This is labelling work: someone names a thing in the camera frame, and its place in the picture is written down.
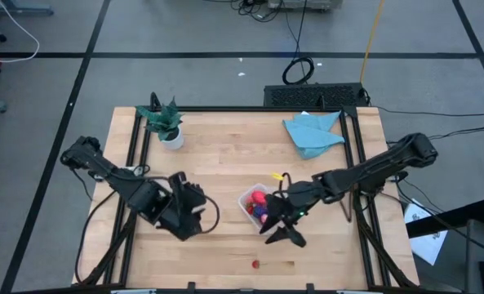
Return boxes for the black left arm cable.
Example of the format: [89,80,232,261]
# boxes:
[200,194,221,235]

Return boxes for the grey equipment box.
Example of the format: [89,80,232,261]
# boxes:
[267,0,344,11]

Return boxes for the light blue cloth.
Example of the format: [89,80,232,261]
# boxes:
[282,109,346,160]

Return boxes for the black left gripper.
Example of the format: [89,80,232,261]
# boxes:
[156,171,208,242]

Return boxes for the white cable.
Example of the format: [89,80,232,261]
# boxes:
[0,0,41,65]

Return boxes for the black aluminium table frame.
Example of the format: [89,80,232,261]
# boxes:
[72,91,420,294]

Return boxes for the black floor cable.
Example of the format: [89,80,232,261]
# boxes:
[374,105,484,118]

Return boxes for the black beam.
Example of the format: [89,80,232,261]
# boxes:
[404,198,484,240]

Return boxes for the silver table clamp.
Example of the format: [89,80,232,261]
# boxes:
[92,164,145,181]

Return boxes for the yellow cable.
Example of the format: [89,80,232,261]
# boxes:
[358,0,386,85]

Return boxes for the black coiled cable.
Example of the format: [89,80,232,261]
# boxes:
[281,0,316,86]

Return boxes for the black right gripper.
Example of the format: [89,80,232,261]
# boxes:
[260,181,332,248]

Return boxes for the black cable tangle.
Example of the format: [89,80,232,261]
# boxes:
[229,0,283,24]

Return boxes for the white plant pot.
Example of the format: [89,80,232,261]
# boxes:
[159,126,184,151]

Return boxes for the black base cable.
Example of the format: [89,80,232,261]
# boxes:
[73,188,118,285]

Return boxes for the white paper sheet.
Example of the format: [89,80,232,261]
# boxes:
[403,198,449,266]

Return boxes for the green leafy plant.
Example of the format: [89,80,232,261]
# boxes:
[135,96,184,142]

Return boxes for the clear plastic tupperware container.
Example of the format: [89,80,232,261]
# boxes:
[237,183,288,236]

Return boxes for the grey desk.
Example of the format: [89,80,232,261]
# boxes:
[464,219,484,294]

